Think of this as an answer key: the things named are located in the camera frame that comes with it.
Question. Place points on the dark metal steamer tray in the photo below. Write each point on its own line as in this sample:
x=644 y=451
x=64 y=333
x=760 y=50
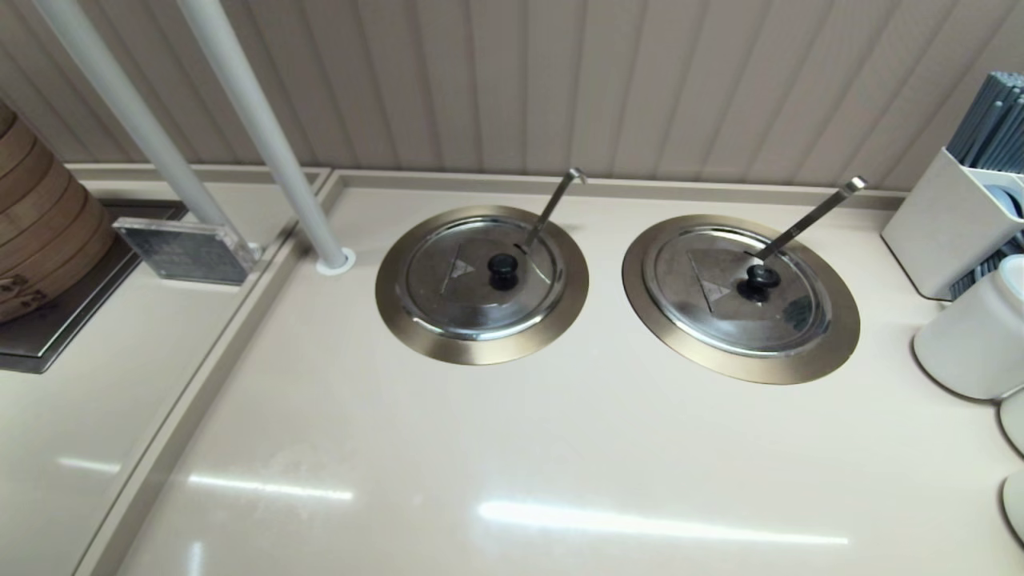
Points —
x=72 y=320

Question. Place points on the clear acrylic sign holder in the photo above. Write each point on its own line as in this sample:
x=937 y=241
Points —
x=184 y=252

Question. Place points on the bamboo steamer stack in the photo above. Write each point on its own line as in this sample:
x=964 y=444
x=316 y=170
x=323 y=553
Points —
x=40 y=216

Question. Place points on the white chopstick holder box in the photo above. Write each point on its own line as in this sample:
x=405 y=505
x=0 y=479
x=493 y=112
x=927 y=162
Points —
x=936 y=224

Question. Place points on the white ceramic cup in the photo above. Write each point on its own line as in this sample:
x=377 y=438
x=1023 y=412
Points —
x=1018 y=508
x=1016 y=424

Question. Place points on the white ceramic jar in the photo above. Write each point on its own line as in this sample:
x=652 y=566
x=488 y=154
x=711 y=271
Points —
x=972 y=344

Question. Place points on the steel lid with black knob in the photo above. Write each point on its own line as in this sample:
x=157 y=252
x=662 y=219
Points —
x=456 y=304
x=720 y=320

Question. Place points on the white metal pole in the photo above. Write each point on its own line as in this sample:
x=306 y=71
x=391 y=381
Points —
x=261 y=120
x=130 y=104

